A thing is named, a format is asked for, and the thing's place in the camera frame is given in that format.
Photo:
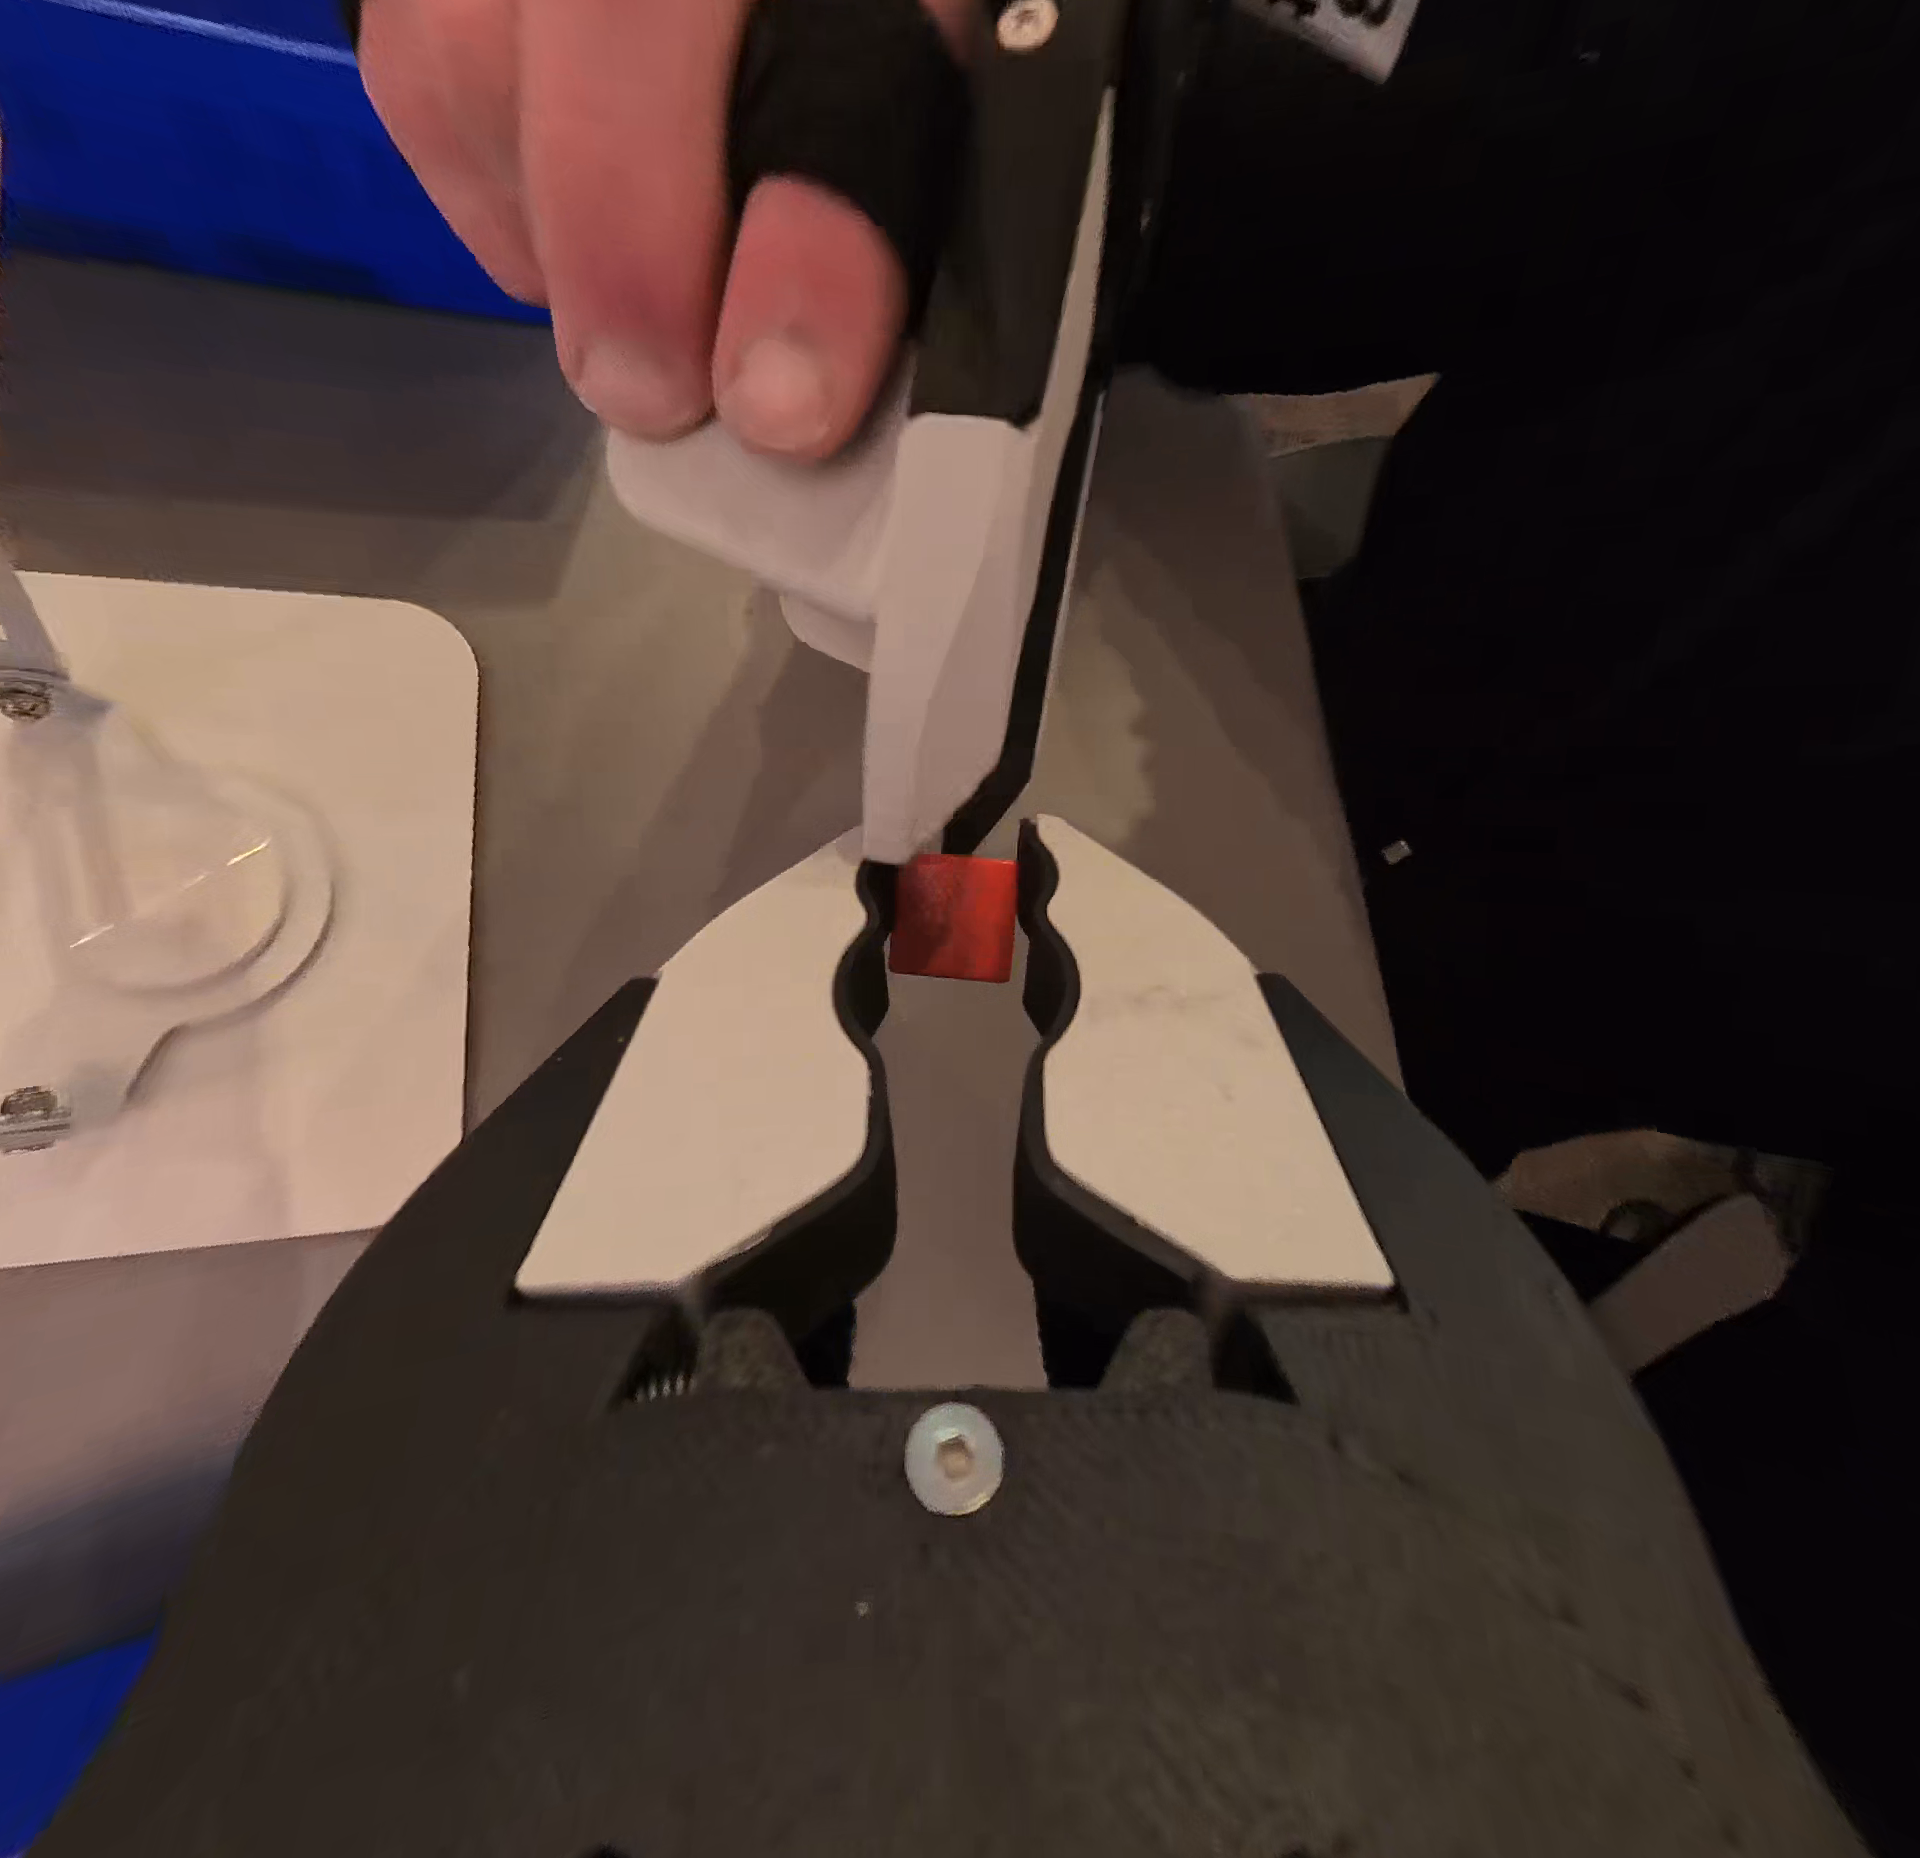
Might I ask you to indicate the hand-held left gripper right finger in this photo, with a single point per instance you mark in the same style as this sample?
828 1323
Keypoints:
1200 1125

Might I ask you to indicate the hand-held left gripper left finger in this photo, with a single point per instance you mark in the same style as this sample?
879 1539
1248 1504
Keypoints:
720 1110

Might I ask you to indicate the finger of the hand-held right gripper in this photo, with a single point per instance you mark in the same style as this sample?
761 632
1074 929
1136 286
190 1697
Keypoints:
952 599

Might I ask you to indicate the red cube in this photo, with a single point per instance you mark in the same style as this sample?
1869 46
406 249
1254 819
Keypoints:
952 922

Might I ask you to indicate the person's right hand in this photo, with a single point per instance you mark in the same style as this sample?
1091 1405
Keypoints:
601 165

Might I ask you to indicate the grey chair base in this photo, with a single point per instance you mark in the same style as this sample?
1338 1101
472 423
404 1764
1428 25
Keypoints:
1694 1272

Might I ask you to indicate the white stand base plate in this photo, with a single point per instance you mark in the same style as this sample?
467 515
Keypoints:
374 987

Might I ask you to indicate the clear plastic stand bracket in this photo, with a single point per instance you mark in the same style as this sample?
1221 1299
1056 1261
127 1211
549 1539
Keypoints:
180 898

